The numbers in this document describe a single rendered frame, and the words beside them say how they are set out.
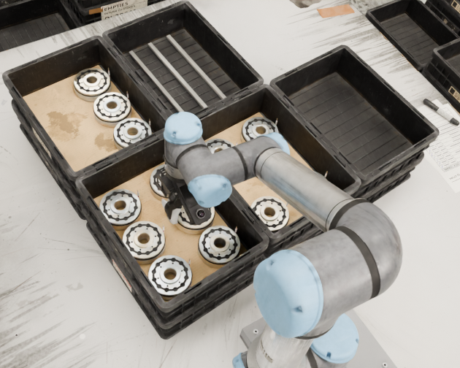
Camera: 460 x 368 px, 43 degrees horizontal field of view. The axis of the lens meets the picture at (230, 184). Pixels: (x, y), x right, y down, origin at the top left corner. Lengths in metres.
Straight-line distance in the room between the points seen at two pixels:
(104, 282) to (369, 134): 0.85
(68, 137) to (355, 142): 0.81
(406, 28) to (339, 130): 1.37
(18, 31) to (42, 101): 1.08
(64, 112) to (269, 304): 1.01
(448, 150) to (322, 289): 1.23
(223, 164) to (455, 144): 1.04
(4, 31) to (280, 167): 1.92
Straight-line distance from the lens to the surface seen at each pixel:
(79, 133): 1.63
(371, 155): 1.68
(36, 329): 1.52
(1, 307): 1.56
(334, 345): 1.22
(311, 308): 0.80
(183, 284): 1.36
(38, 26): 2.78
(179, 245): 1.43
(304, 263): 0.80
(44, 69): 1.71
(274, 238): 1.35
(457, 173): 1.92
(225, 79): 1.76
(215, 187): 1.10
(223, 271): 1.30
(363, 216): 0.89
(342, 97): 1.79
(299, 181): 1.02
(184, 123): 1.16
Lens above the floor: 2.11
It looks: 57 degrees down
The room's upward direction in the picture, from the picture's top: 10 degrees clockwise
